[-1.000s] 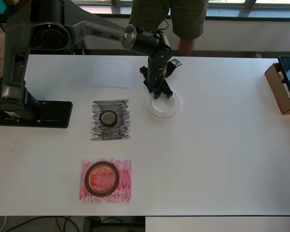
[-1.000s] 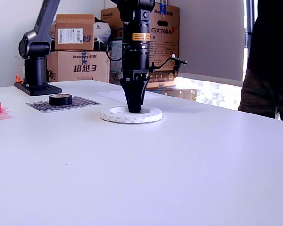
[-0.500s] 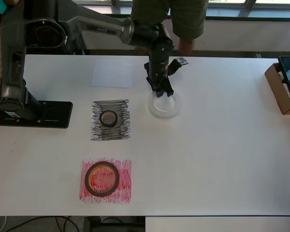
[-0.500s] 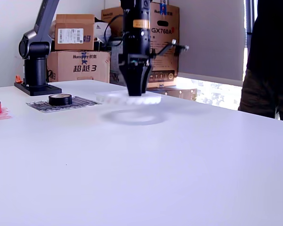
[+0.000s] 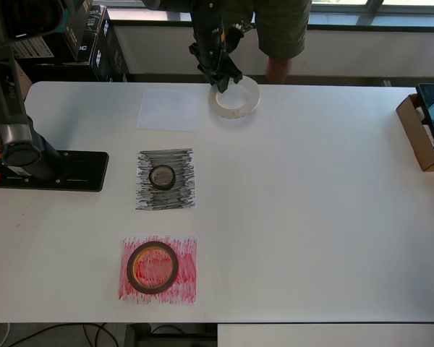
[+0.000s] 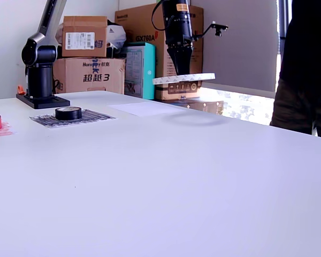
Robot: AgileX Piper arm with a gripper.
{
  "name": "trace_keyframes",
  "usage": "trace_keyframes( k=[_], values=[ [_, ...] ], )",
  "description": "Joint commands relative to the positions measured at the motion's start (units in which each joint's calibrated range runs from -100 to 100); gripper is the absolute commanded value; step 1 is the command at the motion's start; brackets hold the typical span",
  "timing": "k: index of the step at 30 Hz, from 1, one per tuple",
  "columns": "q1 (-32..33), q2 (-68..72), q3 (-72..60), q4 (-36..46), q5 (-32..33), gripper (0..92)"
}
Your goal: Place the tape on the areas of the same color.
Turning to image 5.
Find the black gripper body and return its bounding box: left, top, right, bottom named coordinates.
left=187, top=38, right=244, bottom=83

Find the white tape roll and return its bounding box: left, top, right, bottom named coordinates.
left=206, top=74, right=262, bottom=120

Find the black tape roll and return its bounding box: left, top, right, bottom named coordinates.
left=148, top=164, right=177, bottom=192

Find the red 3M tape roll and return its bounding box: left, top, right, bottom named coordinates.
left=126, top=241, right=180, bottom=295

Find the blank white paper sheet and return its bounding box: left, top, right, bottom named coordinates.
left=136, top=90, right=209, bottom=133

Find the person in green shorts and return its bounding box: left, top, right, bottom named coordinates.
left=252, top=0, right=312, bottom=85

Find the large black monitor box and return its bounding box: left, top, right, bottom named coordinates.
left=88, top=5, right=131, bottom=83

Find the black scribbled paper sheet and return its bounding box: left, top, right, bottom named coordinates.
left=135, top=147, right=197, bottom=211

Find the small black monitor box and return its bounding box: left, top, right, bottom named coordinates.
left=75, top=30, right=99, bottom=67

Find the black box with white label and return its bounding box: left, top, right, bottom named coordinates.
left=7, top=0, right=93, bottom=66

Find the open brown cardboard box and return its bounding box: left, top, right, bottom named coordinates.
left=396, top=93, right=434, bottom=173

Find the red scribbled paper sheet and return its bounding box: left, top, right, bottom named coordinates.
left=116, top=234, right=198, bottom=306

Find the wrist camera board on bracket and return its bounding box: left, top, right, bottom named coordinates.
left=224, top=20, right=256, bottom=54

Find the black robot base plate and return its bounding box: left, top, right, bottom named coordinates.
left=35, top=150, right=110, bottom=193

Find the black floor cable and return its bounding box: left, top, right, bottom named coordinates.
left=7, top=322, right=131, bottom=347

